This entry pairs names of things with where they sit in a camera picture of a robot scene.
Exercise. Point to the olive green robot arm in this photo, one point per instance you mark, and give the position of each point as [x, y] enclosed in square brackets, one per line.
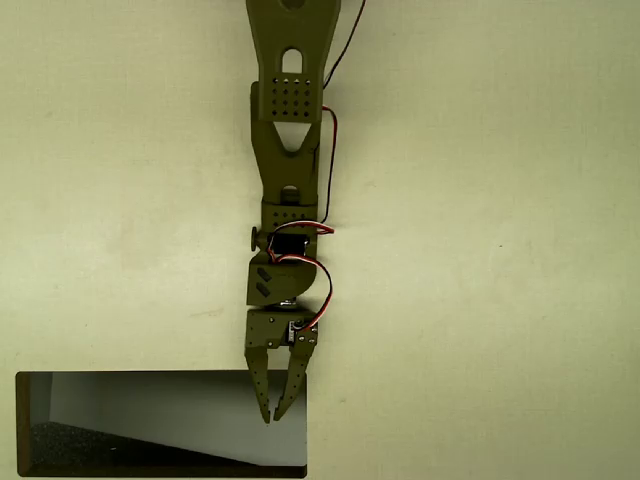
[287, 160]

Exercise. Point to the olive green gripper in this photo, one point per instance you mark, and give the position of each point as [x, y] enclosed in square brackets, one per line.
[264, 331]

